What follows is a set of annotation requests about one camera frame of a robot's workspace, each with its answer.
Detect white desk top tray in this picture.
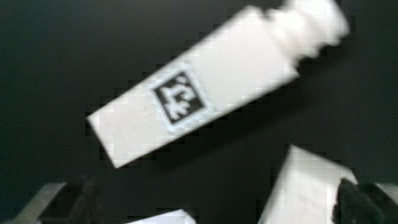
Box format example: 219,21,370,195
258,145,357,224

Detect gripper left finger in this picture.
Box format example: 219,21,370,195
11,178,105,224

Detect white desk leg right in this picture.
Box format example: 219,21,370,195
87,0,348,167

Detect white right border bar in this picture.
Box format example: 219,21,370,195
128,210,197,224

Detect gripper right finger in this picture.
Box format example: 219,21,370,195
332,179,398,224

